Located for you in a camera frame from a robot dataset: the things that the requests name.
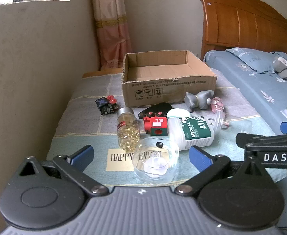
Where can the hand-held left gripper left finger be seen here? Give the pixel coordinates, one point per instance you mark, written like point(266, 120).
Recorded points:
point(83, 155)

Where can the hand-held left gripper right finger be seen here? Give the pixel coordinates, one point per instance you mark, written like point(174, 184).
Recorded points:
point(199, 159)

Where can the white bottle green label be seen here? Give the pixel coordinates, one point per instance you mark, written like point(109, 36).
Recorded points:
point(195, 132)

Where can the clear round plastic container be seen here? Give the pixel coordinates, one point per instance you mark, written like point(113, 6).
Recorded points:
point(155, 166)

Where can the mint green round case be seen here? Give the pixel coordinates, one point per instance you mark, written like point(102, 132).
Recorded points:
point(179, 113)

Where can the clear capsule bottle silver cap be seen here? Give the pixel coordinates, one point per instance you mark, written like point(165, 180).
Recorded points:
point(128, 132)

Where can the pink clear tube toy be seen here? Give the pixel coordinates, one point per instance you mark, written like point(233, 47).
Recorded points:
point(218, 104)

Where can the red toy train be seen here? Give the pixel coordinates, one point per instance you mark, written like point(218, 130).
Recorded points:
point(155, 124)

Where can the grey elephant figure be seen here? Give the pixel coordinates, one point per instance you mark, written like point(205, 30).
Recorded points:
point(197, 99)

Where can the cardboard box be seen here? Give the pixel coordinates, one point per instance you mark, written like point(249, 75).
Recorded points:
point(158, 90)

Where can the clear plastic packaging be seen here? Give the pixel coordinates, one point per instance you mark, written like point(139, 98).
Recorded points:
point(241, 125)

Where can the black toy train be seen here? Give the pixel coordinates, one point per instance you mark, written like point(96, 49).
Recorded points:
point(106, 107)

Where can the grey plush toy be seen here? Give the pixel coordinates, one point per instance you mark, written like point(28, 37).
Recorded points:
point(283, 67)

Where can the black flat scraping board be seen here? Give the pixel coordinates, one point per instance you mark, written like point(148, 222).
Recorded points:
point(161, 107)

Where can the blue floral pillow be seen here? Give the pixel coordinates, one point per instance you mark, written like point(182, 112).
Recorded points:
point(251, 58)

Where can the wooden headboard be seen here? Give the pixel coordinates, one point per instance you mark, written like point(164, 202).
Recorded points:
point(244, 24)

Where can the pink patterned curtain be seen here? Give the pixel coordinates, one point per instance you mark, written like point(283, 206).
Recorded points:
point(111, 29)

